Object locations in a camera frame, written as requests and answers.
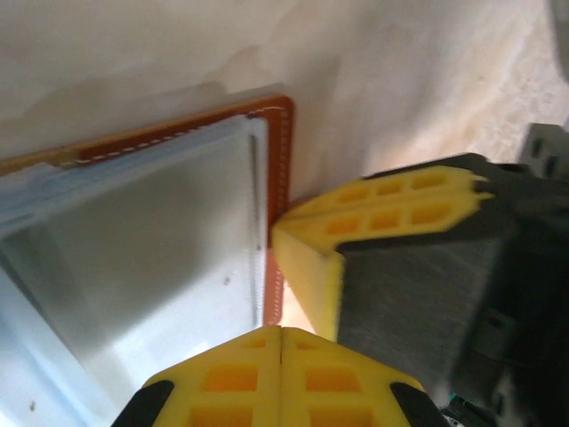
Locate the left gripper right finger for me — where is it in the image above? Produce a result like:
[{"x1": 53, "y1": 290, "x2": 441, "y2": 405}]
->
[{"x1": 281, "y1": 326, "x2": 450, "y2": 427}]

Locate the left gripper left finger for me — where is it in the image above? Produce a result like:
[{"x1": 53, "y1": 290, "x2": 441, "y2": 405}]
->
[{"x1": 113, "y1": 326, "x2": 283, "y2": 427}]

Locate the brown leather card holder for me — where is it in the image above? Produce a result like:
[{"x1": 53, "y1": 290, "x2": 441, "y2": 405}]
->
[{"x1": 0, "y1": 93, "x2": 297, "y2": 427}]

